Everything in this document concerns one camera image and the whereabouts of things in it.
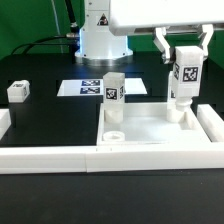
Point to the white square table top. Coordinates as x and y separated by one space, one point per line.
150 123

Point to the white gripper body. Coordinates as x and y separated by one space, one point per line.
132 17

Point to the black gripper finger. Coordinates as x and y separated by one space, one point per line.
205 33
167 53

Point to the white U-shaped obstacle wall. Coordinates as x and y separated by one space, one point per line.
102 158

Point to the white marker sheet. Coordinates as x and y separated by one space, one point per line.
87 87

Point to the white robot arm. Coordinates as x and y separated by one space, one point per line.
108 24

